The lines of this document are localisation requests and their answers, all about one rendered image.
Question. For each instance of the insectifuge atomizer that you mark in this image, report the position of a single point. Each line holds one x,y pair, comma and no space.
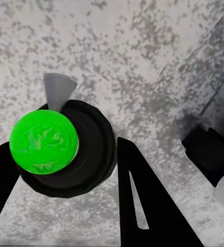
66,148

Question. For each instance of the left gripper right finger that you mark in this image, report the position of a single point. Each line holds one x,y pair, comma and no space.
167,225

